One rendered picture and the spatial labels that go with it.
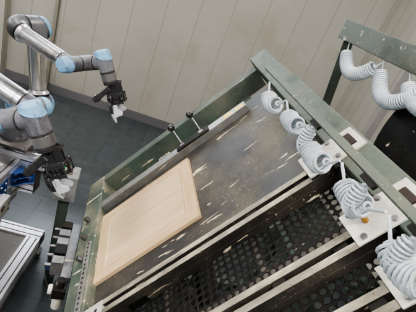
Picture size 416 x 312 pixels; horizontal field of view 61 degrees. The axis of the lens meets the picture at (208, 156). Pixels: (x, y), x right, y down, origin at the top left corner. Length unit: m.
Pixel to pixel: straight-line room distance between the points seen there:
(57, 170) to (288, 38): 3.98
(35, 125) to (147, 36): 3.73
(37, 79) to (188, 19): 2.91
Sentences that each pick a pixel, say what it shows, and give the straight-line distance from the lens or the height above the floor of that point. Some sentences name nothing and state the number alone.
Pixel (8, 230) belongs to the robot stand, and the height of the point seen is 0.23.
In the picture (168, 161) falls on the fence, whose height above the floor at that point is 1.27.
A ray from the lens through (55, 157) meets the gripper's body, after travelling 1.28.
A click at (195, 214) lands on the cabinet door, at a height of 1.34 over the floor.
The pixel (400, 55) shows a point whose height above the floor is 2.14.
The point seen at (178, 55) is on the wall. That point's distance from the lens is 4.83.
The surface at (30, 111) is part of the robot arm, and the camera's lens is 1.22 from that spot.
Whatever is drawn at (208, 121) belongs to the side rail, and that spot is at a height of 1.45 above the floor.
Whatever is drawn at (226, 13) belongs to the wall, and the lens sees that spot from 4.73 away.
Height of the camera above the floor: 2.18
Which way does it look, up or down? 27 degrees down
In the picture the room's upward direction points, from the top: 22 degrees clockwise
